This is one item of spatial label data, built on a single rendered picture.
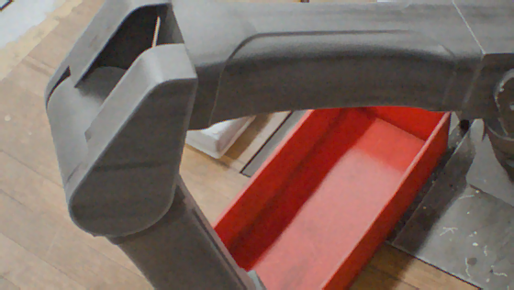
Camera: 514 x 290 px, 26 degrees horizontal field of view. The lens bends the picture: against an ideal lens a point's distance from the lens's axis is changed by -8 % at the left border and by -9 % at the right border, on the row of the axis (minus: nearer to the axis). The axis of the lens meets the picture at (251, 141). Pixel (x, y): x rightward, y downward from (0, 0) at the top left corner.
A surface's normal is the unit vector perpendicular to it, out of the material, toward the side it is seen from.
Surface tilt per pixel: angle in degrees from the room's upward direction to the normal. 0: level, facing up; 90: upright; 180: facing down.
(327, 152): 0
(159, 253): 97
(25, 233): 0
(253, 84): 89
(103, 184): 90
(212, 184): 0
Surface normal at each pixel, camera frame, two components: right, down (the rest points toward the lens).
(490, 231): -0.04, -0.65
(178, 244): 0.36, 0.76
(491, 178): -0.29, -0.25
